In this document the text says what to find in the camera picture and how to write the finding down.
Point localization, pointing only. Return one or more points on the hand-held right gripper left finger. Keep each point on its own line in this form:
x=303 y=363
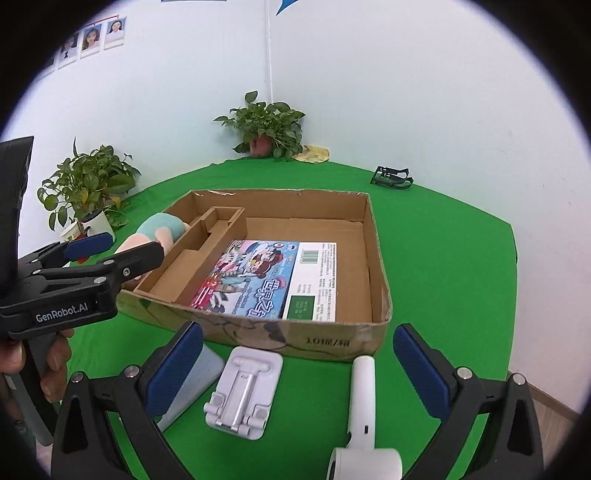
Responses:
x=173 y=374

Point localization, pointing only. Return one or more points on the red and white cup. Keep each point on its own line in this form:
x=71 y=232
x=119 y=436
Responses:
x=71 y=230

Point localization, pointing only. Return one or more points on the small cardboard insert tray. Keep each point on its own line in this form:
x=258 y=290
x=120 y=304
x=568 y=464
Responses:
x=184 y=272

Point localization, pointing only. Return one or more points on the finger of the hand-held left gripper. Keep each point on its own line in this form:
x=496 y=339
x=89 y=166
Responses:
x=138 y=258
x=90 y=244

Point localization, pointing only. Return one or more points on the large shallow cardboard box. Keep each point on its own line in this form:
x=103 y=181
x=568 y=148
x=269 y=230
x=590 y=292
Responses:
x=358 y=277

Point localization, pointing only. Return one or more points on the white folding phone stand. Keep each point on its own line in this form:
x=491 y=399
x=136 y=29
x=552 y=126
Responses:
x=242 y=392

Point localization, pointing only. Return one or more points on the white box with green label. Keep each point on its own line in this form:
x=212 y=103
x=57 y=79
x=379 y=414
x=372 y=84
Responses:
x=318 y=277

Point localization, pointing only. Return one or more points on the grey flat case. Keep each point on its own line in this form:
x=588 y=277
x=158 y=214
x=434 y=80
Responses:
x=203 y=374

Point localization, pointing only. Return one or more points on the white wall conduit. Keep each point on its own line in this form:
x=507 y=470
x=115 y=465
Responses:
x=268 y=50

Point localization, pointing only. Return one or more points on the wall portrait photo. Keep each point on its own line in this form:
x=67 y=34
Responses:
x=91 y=42
x=46 y=64
x=68 y=51
x=115 y=33

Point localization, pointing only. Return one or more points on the leafy green potted plant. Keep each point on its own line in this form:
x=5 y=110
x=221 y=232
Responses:
x=87 y=180

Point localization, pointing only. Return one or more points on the white handheld device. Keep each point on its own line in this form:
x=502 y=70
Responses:
x=364 y=397

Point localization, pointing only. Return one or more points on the colourful cartoon board game box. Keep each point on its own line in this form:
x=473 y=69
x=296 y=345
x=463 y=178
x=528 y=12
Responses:
x=258 y=286

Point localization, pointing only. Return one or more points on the potted plant in pink pot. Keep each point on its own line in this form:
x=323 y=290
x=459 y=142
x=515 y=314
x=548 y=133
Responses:
x=263 y=124

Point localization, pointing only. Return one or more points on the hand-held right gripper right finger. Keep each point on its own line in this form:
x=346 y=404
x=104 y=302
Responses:
x=425 y=371

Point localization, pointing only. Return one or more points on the blue wall decal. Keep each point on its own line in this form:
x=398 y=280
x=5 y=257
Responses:
x=285 y=5

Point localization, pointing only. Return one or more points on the plush doll with teal hat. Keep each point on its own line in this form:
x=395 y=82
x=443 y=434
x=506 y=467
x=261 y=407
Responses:
x=161 y=226

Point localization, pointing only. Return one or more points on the person's left hand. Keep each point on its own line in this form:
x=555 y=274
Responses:
x=55 y=369

